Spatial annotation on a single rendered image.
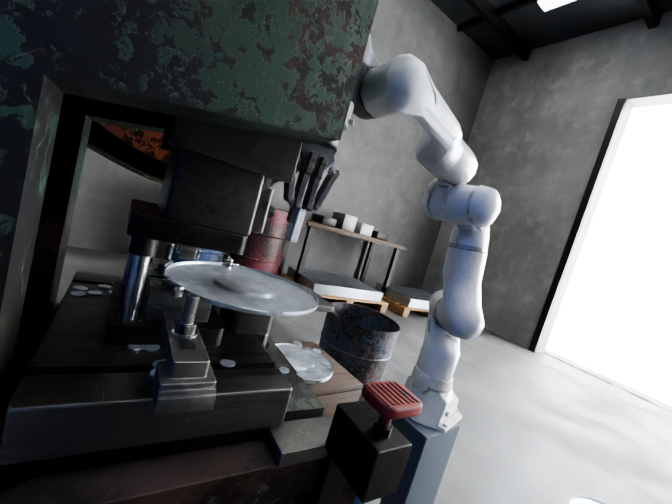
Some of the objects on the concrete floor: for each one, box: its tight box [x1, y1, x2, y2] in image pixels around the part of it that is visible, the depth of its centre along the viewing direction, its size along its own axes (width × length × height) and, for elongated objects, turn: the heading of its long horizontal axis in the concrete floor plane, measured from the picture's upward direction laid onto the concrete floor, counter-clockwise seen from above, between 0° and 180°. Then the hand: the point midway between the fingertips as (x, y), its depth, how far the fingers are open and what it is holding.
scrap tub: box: [319, 302, 401, 401], centre depth 182 cm, size 42×42×48 cm
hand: (295, 224), depth 65 cm, fingers closed
